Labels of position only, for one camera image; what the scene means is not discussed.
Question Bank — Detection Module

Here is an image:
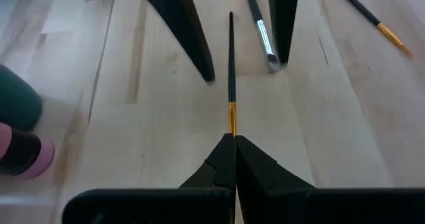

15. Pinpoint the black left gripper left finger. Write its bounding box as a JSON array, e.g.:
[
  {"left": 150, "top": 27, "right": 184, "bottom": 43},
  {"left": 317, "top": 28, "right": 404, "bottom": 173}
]
[{"left": 62, "top": 133, "right": 237, "bottom": 224}]

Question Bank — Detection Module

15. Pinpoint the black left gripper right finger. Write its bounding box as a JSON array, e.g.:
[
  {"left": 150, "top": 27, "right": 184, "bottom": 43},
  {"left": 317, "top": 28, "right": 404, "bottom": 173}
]
[{"left": 236, "top": 136, "right": 425, "bottom": 224}]

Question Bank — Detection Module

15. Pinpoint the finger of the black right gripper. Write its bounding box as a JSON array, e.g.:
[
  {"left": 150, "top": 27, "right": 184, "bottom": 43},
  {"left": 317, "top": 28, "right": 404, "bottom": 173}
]
[
  {"left": 267, "top": 0, "right": 301, "bottom": 65},
  {"left": 134, "top": 0, "right": 216, "bottom": 84}
]

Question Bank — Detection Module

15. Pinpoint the black paintbrush silver ferrule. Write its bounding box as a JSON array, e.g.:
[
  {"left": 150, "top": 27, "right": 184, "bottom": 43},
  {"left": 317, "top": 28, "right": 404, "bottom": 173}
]
[{"left": 242, "top": 0, "right": 282, "bottom": 74}]

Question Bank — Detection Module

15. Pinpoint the wide black paintbrush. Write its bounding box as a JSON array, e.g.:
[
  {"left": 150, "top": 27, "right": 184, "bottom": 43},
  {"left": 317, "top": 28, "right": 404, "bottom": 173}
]
[{"left": 227, "top": 11, "right": 237, "bottom": 138}]

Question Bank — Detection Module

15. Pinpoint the black paintbrush gold ferrule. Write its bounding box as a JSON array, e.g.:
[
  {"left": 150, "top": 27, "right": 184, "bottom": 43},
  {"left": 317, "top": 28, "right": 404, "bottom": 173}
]
[{"left": 331, "top": 0, "right": 415, "bottom": 59}]

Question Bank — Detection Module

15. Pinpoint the dark green plastic cup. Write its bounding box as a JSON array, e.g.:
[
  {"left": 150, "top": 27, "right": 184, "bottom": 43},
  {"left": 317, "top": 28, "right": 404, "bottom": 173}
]
[{"left": 0, "top": 63, "right": 43, "bottom": 132}]

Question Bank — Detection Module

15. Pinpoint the pink paint bottle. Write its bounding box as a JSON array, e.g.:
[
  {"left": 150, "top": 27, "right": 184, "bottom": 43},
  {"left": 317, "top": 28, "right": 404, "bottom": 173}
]
[{"left": 0, "top": 122, "right": 56, "bottom": 181}]

